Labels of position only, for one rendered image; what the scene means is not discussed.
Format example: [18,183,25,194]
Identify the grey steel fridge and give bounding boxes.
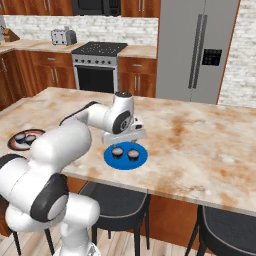
[155,0,241,105]

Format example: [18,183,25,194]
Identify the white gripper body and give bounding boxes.
[101,128,147,146]

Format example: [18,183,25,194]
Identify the silver toaster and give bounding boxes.
[50,26,79,47]

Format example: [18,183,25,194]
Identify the wooden wall cupboards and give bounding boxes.
[120,0,161,19]
[0,0,74,17]

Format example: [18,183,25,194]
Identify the blue round plate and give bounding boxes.
[103,141,149,171]

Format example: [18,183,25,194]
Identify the steel stove with oven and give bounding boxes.
[71,41,129,95]

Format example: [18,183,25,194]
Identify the wooden knife block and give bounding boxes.
[2,27,21,43]

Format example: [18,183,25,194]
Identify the black bar stool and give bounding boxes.
[79,181,152,256]
[184,204,256,256]
[11,227,56,256]

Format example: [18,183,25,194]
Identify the black microwave oven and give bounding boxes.
[71,0,122,17]

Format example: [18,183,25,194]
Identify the red and black plate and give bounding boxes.
[7,128,47,152]

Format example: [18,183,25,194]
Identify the wooden island cabinet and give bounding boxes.
[0,175,214,256]

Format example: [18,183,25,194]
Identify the wooden base cupboards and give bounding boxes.
[117,56,158,99]
[0,49,77,112]

